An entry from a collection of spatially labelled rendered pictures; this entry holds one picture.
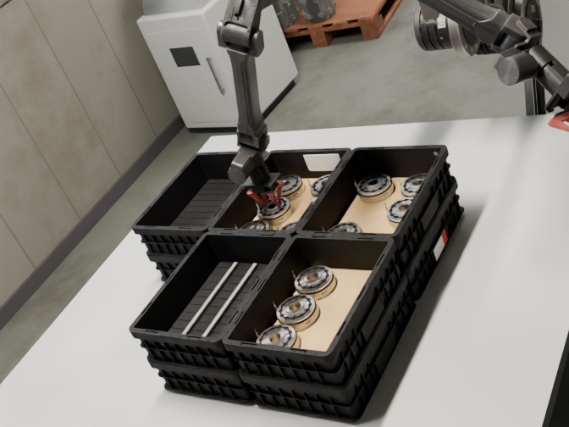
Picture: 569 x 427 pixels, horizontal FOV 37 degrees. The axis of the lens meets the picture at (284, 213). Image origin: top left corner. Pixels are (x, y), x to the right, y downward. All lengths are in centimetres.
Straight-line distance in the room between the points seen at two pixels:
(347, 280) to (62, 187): 273
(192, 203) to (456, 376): 115
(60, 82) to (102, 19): 50
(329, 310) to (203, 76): 294
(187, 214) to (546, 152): 113
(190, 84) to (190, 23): 41
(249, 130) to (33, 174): 237
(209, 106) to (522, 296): 313
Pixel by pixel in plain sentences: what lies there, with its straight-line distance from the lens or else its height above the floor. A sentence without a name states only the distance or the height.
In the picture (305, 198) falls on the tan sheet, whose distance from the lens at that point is 256.
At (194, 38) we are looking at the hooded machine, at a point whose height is 64.
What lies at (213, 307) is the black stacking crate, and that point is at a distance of 230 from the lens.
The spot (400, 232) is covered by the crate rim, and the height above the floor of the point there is 93.
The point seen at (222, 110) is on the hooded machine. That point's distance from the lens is 495.
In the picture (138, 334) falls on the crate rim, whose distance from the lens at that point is 218.
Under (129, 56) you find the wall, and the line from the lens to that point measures 512.
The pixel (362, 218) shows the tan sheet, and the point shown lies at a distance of 238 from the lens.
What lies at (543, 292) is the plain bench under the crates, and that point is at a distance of 218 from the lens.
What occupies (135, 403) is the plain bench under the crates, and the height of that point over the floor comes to 70.
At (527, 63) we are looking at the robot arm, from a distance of 180.
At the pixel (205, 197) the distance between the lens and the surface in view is 279.
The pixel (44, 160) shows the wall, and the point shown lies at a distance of 460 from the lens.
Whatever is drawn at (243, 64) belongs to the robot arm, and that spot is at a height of 137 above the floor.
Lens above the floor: 215
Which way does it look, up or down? 31 degrees down
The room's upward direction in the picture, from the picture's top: 23 degrees counter-clockwise
